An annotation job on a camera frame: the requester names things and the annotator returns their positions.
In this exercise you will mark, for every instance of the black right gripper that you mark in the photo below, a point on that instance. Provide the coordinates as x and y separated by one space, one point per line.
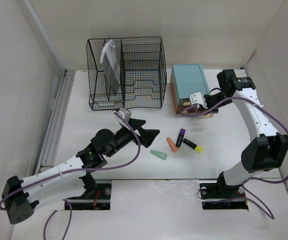
207 98

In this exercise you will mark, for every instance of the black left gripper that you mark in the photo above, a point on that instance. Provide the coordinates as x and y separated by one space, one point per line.
147 135

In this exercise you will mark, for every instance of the clear plastic drawer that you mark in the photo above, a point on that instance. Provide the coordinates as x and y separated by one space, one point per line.
201 114
183 104

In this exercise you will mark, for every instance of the grey paper swatch booklet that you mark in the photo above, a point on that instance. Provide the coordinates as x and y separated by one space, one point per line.
110 65

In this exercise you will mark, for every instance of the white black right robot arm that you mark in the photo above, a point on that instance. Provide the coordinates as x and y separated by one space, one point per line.
267 148

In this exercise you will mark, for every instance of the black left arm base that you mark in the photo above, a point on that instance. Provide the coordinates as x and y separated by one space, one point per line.
96 195

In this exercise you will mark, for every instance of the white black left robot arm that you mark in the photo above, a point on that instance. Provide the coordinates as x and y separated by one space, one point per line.
22 197

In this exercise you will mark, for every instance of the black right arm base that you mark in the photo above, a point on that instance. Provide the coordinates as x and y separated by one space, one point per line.
216 195

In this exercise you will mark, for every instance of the teal orange drawer box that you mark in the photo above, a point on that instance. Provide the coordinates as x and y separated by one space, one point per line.
185 80

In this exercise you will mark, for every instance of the green highlighter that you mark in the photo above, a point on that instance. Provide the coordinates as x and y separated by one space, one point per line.
159 154

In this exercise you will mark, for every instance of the orange highlighter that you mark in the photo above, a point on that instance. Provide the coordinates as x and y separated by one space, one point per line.
172 145

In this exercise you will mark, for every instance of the purple cap black highlighter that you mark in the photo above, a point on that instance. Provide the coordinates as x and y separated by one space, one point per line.
180 137

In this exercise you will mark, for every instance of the yellow cap black highlighter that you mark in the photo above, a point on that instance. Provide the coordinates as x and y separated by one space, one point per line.
193 146

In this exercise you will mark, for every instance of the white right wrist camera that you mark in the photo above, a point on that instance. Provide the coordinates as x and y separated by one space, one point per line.
198 99

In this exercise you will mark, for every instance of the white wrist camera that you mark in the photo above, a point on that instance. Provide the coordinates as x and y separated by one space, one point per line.
198 99
123 113

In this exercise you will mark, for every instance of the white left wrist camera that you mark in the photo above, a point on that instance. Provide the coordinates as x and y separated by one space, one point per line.
123 113

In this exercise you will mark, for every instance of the black wire mesh organizer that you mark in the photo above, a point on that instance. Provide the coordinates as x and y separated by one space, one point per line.
143 77

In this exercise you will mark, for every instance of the aluminium rail left side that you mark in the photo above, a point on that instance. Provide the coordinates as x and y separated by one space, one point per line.
49 145

